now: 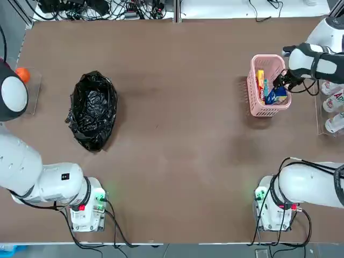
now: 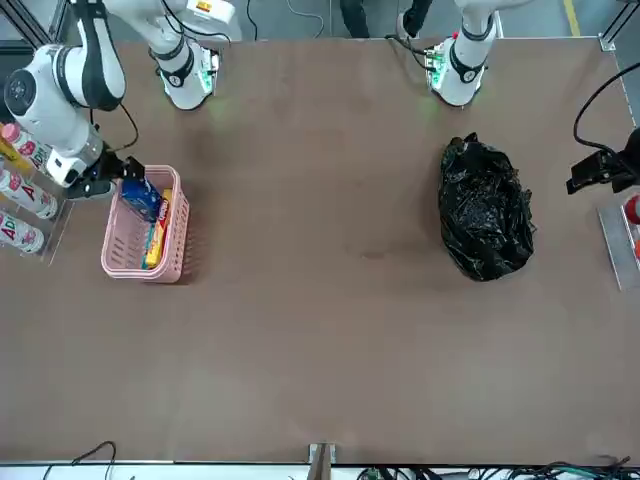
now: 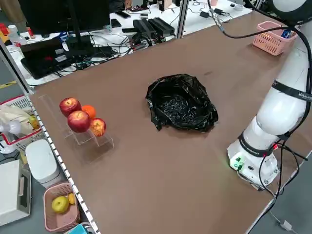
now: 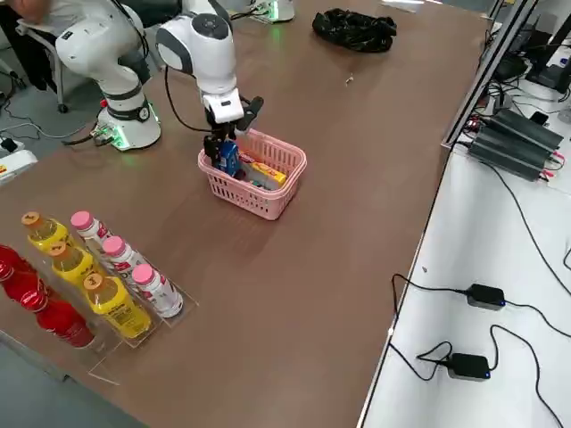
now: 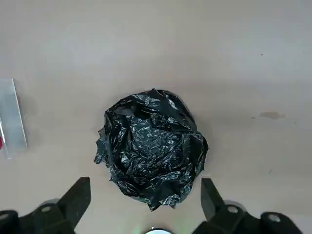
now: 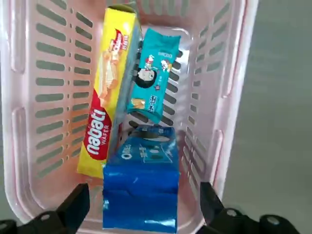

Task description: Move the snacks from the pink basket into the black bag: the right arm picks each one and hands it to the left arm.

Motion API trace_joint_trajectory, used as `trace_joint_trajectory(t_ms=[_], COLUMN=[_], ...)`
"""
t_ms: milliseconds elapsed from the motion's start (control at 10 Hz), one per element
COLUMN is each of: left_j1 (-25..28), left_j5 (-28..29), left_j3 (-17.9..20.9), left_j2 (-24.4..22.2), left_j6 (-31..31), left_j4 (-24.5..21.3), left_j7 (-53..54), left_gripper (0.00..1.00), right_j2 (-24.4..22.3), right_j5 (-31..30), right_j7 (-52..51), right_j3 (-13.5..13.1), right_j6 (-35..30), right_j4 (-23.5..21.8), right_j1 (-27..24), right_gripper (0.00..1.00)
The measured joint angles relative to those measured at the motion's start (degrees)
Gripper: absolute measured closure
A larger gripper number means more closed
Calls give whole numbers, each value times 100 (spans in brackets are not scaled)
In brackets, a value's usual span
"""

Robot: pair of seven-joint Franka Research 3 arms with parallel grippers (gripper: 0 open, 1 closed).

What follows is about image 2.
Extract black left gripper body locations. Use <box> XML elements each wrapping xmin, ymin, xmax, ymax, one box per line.
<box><xmin>607</xmin><ymin>128</ymin><xmax>640</xmax><ymax>195</ymax></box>

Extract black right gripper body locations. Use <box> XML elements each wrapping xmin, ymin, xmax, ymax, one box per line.
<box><xmin>66</xmin><ymin>148</ymin><xmax>127</xmax><ymax>201</ymax></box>

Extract blue cookie box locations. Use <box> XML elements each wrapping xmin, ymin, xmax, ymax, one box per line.
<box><xmin>121</xmin><ymin>177</ymin><xmax>163</xmax><ymax>223</ymax></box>

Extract yellow wafer box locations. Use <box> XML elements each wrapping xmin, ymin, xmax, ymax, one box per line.
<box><xmin>143</xmin><ymin>188</ymin><xmax>175</xmax><ymax>270</ymax></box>

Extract pink plastic basket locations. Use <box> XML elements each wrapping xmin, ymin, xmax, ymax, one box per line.
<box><xmin>101</xmin><ymin>164</ymin><xmax>192</xmax><ymax>285</ymax></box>

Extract black plastic bag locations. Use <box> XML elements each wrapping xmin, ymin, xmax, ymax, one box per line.
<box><xmin>438</xmin><ymin>132</ymin><xmax>538</xmax><ymax>283</ymax></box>

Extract clear acrylic fruit stand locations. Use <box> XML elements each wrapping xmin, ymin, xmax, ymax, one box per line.
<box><xmin>597</xmin><ymin>202</ymin><xmax>640</xmax><ymax>292</ymax></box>

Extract teal snack packet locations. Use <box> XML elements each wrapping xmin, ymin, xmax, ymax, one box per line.
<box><xmin>140</xmin><ymin>224</ymin><xmax>154</xmax><ymax>269</ymax></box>

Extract clear acrylic bottle shelf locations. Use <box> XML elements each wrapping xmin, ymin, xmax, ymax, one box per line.
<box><xmin>0</xmin><ymin>117</ymin><xmax>75</xmax><ymax>266</ymax></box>

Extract yellow plastic piece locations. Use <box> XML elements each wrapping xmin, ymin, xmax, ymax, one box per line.
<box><xmin>0</xmin><ymin>138</ymin><xmax>29</xmax><ymax>174</ymax></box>

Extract person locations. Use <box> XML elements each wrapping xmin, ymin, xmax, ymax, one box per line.
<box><xmin>339</xmin><ymin>0</ymin><xmax>434</xmax><ymax>40</ymax></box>

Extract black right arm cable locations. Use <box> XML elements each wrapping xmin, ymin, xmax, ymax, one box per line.
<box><xmin>88</xmin><ymin>102</ymin><xmax>140</xmax><ymax>154</ymax></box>

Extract black arm base cables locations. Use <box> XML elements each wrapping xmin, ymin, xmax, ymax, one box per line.
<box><xmin>383</xmin><ymin>33</ymin><xmax>432</xmax><ymax>71</ymax></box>

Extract thin white cable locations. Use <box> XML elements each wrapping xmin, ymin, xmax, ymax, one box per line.
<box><xmin>286</xmin><ymin>0</ymin><xmax>326</xmax><ymax>40</ymax></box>

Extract thin black cable loop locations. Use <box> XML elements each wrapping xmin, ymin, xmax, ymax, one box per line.
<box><xmin>71</xmin><ymin>440</ymin><xmax>118</xmax><ymax>467</ymax></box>

